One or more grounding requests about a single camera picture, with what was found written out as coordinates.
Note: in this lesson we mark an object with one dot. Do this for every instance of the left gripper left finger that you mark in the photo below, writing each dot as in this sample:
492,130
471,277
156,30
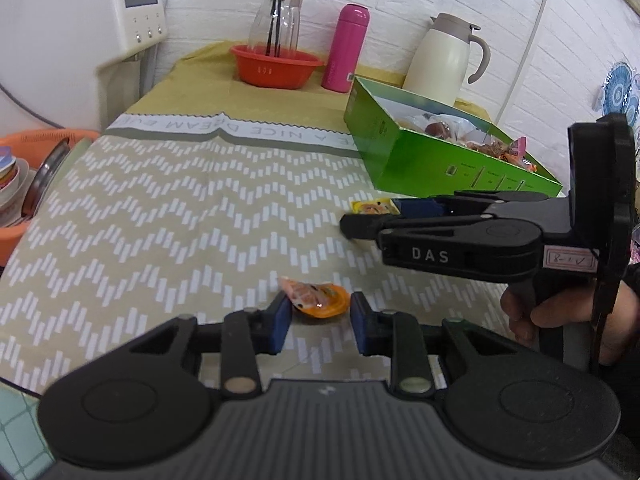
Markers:
249,333

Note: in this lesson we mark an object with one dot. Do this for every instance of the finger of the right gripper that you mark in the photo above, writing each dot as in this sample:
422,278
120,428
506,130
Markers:
504,204
489,250

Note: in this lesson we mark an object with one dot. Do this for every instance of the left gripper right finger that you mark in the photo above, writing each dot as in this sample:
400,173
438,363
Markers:
397,336

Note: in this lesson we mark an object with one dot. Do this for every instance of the orange jelly cup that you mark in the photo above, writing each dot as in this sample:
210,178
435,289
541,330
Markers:
320,301

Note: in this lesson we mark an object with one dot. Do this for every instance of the white grey snack bag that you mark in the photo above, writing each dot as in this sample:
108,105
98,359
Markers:
461,129

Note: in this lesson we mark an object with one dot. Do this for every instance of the yellow jelly cup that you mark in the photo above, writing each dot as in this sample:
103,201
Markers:
377,206

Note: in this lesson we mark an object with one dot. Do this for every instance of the pink pumpkin seed packet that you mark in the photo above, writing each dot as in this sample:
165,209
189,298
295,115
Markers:
518,147

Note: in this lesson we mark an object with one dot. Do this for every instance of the orange clear nut packet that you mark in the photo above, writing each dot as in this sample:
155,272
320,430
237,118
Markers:
501,150

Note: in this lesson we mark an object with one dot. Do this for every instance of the clear dates packet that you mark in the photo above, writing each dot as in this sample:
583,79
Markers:
438,130

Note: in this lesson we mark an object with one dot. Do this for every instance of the person's right hand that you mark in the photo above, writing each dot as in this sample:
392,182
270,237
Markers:
574,306

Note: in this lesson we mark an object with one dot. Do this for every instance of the green cardboard box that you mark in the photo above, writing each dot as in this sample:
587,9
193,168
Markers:
388,124

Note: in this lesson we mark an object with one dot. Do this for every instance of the cream thermos jug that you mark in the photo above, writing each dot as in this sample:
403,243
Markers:
438,67

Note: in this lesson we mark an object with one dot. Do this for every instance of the chevron beige table mat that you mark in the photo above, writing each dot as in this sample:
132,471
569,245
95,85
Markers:
141,230

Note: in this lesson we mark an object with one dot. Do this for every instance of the pink thermos bottle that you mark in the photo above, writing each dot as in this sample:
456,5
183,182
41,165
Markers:
348,39

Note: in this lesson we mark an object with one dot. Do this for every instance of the red plastic basket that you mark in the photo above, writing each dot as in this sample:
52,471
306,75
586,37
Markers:
265,71

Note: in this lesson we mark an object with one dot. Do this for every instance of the yellow cloth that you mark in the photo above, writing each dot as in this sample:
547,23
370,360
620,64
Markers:
205,83

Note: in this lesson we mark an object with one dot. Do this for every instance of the glass carafe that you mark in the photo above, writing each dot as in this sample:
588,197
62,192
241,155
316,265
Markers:
291,14

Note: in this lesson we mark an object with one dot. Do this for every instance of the black straw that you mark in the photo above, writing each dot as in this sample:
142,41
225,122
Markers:
273,38

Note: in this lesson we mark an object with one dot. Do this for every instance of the orange plastic basin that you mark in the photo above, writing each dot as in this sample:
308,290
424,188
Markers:
30,148

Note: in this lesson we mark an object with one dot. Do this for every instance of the white screen appliance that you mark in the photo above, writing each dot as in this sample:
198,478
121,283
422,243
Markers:
76,63

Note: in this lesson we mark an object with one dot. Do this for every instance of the blue wall decoration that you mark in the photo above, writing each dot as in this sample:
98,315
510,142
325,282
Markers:
619,94

